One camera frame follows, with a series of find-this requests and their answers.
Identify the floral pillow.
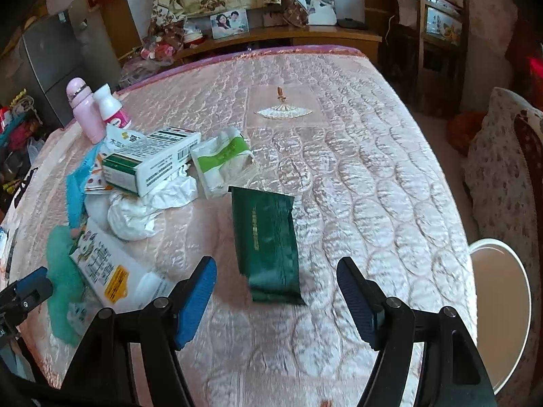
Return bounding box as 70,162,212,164
464,87,543,247

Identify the white tissue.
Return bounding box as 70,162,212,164
146,165,199,210
107,191,158,241

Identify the pink quilted bedspread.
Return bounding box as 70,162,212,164
0,44,480,407

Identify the dark green foil packet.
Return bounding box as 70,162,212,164
228,186,307,306

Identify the white round stool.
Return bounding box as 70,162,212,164
467,237,533,407

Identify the teal cloth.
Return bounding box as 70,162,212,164
46,225,92,344

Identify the dark wooden rack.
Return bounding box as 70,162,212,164
394,0,469,115

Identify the green and white box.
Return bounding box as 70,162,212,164
102,127,202,198

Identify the wooden headboard shelf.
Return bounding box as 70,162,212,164
170,23,382,69

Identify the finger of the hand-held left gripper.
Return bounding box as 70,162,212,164
0,266,54,318

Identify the pile of household clutter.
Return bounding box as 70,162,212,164
0,89,43,187

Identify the green and white tissue pack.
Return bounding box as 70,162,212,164
190,127,255,199

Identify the white snack bag orange pattern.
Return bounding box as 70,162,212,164
84,125,147,196

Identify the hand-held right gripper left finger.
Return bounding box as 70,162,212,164
59,256,218,407

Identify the framed couple photo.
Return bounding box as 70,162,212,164
211,8,249,40

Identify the white pill bottle pink label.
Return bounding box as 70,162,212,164
92,85,132,130

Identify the grey refrigerator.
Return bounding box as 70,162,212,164
21,13,92,128

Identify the wedding photo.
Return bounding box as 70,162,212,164
303,0,339,26

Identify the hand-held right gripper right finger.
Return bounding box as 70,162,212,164
336,256,497,407

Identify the white carton yellow label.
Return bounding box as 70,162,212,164
69,218,174,318

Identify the blue wrapper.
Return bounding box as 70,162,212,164
65,148,102,227

